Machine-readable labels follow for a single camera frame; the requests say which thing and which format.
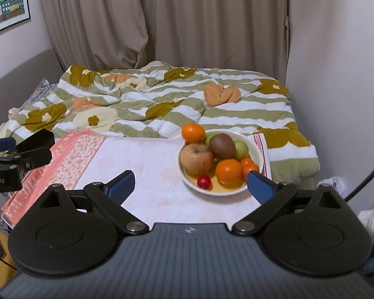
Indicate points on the pink floral towel cloth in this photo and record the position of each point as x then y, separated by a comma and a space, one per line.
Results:
160, 194

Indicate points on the white plastic bag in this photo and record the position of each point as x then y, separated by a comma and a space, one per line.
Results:
336, 182

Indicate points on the left green grape fruit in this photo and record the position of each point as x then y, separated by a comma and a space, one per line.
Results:
208, 138

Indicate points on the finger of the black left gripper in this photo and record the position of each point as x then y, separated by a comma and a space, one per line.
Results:
7, 144
34, 151

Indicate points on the brown kiwi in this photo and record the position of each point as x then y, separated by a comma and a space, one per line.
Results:
223, 146

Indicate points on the striped floral duvet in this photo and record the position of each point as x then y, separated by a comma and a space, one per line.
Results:
158, 100

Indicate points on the beige curtain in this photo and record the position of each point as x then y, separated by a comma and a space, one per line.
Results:
128, 34

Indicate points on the yellow-red apple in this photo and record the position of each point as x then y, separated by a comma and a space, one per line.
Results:
196, 159

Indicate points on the cream oval bowl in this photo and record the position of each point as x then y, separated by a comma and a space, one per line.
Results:
217, 189

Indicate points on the small orange behind gripper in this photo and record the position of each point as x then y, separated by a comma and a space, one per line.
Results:
247, 161

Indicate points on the green grape fruit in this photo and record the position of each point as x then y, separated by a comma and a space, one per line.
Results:
208, 138
242, 150

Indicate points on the grey sofa backrest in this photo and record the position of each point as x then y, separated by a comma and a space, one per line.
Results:
17, 85

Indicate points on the small mandarin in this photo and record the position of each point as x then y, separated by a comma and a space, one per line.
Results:
247, 168

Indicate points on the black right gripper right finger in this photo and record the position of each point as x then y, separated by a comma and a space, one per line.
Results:
272, 198

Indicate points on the small cherry tomato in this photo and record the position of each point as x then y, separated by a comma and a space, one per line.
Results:
204, 182

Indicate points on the right green grape fruit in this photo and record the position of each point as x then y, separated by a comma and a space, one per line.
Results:
242, 150

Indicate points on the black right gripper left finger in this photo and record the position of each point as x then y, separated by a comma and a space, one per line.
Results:
108, 199

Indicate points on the large orange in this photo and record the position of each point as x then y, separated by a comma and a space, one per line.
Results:
193, 133

